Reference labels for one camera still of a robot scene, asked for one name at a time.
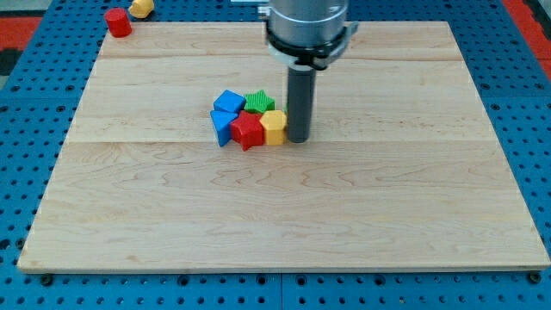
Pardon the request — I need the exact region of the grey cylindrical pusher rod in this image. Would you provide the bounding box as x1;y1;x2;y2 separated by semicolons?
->
287;67;316;143

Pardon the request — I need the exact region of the blue cube block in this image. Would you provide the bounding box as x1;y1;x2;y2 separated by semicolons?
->
214;90;246;114

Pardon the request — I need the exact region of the wooden board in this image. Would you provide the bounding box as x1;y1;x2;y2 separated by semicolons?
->
18;22;550;274

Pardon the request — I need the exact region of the green star block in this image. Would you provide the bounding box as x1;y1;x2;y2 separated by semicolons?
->
244;90;275;114

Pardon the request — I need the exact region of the red star block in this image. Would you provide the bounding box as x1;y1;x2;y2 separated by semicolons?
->
230;110;264;151

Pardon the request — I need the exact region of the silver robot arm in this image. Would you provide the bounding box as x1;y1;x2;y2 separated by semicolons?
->
265;0;359;71

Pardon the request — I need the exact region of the yellow block at top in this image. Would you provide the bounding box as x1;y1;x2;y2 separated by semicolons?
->
128;0;155;19

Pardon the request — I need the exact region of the yellow hexagon block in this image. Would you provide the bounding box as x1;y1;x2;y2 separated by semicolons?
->
260;110;287;146

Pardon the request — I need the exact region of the red cylinder block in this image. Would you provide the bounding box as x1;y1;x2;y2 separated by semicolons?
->
103;8;132;38

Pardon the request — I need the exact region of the blue triangle block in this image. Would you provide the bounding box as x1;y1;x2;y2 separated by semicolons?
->
210;110;238;147

